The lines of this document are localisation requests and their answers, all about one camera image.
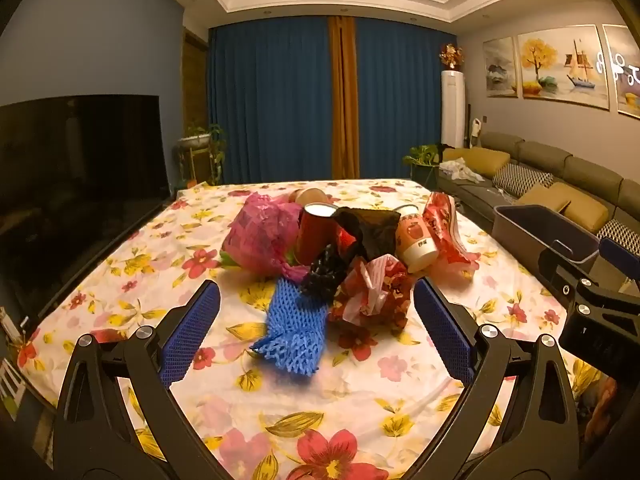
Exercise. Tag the green foam net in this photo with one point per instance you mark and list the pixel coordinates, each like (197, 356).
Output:
(229, 259)

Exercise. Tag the red snack wrapper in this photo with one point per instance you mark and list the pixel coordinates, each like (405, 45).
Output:
(442, 225)

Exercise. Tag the white handheld vacuum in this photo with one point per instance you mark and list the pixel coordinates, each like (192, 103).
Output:
(476, 132)

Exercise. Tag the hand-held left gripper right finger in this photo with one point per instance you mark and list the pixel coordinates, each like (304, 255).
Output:
(442, 330)

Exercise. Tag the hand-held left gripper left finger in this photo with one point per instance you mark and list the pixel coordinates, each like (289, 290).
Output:
(192, 332)

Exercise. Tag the magenta plastic piece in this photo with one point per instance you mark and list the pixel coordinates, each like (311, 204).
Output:
(295, 271)

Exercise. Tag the grey sofa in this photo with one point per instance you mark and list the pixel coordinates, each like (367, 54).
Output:
(575, 170)

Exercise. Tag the black plastic bag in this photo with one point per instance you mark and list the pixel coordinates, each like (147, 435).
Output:
(375, 232)

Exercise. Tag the floral tablecloth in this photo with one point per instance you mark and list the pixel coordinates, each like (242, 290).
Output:
(165, 260)

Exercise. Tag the tree and sailboat painting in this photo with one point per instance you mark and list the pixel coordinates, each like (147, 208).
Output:
(562, 67)

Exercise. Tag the orange flower decoration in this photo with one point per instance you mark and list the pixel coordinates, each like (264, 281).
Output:
(451, 56)

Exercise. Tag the brown wooden panel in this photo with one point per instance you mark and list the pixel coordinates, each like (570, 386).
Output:
(195, 100)

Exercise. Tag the brown paper cup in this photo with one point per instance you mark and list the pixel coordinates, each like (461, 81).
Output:
(312, 196)

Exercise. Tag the apple print paper cup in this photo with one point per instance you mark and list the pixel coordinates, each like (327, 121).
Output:
(415, 245)

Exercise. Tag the white crumpled clothes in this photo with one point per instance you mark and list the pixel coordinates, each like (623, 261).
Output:
(462, 170)

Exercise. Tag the red white plastic bag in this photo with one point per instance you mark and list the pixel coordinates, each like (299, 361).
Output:
(380, 295)

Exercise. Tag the dark purple foam net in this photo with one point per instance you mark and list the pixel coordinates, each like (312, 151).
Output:
(322, 275)

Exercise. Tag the purple grey framed painting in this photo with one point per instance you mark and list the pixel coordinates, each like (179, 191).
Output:
(625, 70)

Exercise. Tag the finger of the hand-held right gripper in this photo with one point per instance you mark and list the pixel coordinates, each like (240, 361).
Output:
(620, 256)
(555, 267)

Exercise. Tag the yellow cushion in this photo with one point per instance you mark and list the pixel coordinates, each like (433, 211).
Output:
(475, 161)
(540, 197)
(585, 207)

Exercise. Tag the white standing air conditioner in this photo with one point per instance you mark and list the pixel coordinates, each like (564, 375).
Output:
(452, 110)

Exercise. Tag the black white patterned pillow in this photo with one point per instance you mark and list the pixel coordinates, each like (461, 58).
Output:
(622, 235)
(522, 179)

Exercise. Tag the red paper cup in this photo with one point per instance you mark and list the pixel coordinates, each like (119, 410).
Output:
(315, 235)

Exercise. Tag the green plant in dark pot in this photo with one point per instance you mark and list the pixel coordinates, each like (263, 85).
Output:
(422, 157)

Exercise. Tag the blue curtain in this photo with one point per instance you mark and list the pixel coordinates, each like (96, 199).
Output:
(405, 100)
(270, 100)

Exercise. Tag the small grey landscape painting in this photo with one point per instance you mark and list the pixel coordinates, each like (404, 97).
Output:
(500, 67)

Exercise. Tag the plant in white pot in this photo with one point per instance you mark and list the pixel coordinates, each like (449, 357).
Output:
(197, 140)

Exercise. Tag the black television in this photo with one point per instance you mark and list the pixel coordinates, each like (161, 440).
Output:
(75, 185)

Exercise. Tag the grey plastic bin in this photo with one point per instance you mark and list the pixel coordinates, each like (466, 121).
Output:
(530, 240)

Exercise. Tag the black garment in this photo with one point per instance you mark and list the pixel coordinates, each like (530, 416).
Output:
(442, 150)

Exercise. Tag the orange curtain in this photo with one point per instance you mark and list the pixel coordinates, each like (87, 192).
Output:
(344, 100)

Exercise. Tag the pink plastic bag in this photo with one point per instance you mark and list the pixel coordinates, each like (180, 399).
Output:
(260, 235)

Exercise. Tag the blue foam net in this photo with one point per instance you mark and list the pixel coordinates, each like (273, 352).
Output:
(295, 330)

